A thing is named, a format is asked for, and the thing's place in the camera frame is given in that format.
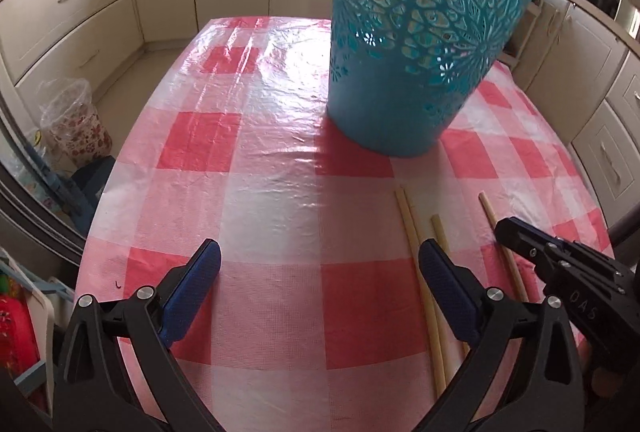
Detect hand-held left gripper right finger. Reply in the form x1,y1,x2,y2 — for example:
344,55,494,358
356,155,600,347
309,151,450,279
419,239,586,432

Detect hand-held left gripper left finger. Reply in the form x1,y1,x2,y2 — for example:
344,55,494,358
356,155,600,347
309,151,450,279
52,239,223,432

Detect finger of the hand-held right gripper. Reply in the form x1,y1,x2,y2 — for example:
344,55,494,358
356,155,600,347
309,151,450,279
494,217,553,265

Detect wooden chopstick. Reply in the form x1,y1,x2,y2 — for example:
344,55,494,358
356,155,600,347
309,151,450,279
478,192,528,302
394,189,447,399
431,214,472,357

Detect blue perforated plastic bucket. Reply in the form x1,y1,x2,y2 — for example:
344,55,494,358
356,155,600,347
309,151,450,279
326,0,545,159

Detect red white checkered tablecloth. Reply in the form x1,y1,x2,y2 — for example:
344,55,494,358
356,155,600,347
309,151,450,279
75,16,613,432

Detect blue plastic stool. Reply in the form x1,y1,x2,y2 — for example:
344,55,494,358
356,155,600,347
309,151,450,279
70,157,117,213

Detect floral trash bin with bag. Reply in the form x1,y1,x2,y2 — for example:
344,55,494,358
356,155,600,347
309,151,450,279
39,78,114,173

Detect white electric water pot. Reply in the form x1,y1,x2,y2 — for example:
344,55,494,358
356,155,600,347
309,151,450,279
614,0,640,38

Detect white base cabinets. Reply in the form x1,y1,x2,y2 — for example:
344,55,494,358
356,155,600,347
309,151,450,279
0,0,640,263

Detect white shelf with blue frame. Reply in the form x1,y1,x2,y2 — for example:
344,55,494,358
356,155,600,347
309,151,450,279
0,132,96,418

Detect grey sliding door frame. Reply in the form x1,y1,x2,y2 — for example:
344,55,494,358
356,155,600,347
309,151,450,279
0,62,91,265

